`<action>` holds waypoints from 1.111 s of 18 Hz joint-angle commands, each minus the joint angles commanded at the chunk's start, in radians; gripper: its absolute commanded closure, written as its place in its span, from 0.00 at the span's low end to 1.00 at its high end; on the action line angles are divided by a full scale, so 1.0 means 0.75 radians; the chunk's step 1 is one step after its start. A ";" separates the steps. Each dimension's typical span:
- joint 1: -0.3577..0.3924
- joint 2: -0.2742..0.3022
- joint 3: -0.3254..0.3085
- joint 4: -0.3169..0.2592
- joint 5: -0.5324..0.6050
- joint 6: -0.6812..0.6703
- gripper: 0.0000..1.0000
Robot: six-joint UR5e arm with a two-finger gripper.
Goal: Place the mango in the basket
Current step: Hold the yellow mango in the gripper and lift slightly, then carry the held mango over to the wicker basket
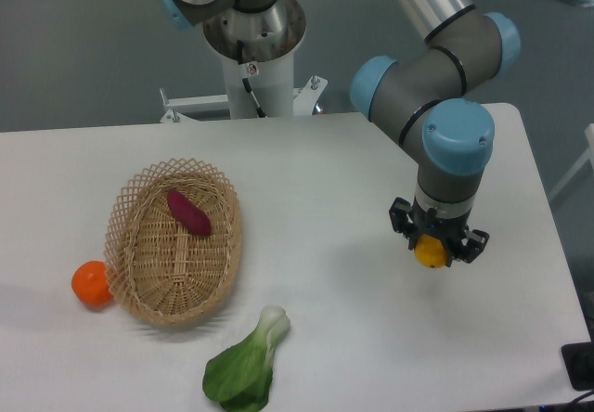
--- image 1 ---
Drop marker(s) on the purple sweet potato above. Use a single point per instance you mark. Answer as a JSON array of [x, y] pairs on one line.
[[193, 219]]

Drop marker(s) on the green bok choy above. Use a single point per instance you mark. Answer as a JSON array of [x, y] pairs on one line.
[[240, 378]]

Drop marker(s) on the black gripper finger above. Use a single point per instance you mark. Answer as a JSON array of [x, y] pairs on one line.
[[402, 216], [467, 247]]

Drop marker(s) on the black device at table edge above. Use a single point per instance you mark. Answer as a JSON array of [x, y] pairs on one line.
[[578, 361]]

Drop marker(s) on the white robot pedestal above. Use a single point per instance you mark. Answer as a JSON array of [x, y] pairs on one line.
[[256, 51]]

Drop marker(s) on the white frame at right edge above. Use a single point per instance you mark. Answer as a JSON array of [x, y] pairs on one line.
[[576, 175]]

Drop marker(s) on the woven wicker basket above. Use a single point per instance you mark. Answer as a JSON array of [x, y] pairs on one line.
[[157, 270]]

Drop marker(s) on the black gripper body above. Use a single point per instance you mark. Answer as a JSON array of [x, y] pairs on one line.
[[447, 230]]

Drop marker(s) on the orange tangerine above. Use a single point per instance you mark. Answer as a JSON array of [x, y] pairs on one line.
[[90, 285]]

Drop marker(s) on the yellow mango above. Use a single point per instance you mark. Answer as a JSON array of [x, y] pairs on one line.
[[430, 252]]

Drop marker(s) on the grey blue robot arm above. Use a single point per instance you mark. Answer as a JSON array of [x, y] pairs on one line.
[[420, 105]]

